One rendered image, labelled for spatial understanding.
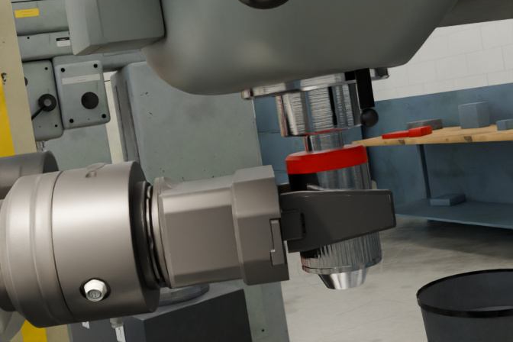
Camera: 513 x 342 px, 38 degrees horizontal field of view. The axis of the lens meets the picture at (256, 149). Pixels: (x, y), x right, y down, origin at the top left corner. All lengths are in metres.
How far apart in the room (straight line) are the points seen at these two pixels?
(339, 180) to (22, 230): 0.17
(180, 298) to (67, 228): 0.38
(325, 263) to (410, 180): 7.17
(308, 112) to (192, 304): 0.39
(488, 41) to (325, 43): 6.15
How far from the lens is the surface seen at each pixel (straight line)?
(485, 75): 6.56
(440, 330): 2.37
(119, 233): 0.40
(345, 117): 0.41
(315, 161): 0.41
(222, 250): 0.39
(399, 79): 7.49
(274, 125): 8.45
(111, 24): 0.37
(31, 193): 0.42
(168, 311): 0.75
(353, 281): 0.43
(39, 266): 0.41
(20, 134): 2.11
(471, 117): 6.25
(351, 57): 0.37
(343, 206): 0.40
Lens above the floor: 1.30
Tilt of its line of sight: 3 degrees down
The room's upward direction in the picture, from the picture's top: 9 degrees counter-clockwise
